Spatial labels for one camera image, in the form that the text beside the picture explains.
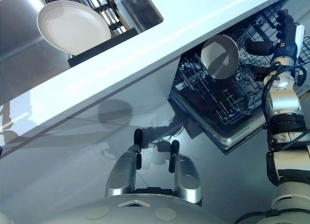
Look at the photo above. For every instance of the dishwasher with open door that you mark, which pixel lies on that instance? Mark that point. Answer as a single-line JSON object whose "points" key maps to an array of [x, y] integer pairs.
{"points": [[230, 139]]}

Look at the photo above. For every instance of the silver left robot leg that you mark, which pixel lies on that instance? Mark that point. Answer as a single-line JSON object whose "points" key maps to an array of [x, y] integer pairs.
{"points": [[123, 173]]}

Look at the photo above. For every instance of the stainless steel sink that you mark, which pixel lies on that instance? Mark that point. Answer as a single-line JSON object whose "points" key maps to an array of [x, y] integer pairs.
{"points": [[21, 54]]}

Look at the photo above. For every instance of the silver robot torso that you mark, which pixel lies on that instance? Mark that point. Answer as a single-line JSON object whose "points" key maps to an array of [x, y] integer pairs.
{"points": [[135, 212]]}

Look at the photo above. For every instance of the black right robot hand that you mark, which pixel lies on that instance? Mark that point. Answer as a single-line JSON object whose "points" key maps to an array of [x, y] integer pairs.
{"points": [[288, 43]]}

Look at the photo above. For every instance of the large white plate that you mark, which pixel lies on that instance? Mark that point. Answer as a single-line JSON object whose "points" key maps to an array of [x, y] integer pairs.
{"points": [[73, 27]]}

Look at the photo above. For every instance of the white bowl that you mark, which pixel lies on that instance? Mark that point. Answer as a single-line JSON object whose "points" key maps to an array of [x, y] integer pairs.
{"points": [[219, 56]]}

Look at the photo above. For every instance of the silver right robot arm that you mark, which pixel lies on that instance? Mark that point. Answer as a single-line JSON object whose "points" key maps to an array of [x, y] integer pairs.
{"points": [[283, 102]]}

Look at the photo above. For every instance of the black sink drying rack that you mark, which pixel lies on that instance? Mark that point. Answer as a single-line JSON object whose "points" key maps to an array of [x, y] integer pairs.
{"points": [[104, 48]]}

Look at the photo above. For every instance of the silver right robot leg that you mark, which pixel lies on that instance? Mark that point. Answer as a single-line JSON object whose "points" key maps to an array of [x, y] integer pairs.
{"points": [[186, 178]]}

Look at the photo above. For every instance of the silver robot leg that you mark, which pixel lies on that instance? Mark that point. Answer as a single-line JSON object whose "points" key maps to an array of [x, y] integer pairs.
{"points": [[123, 173], [186, 178]]}

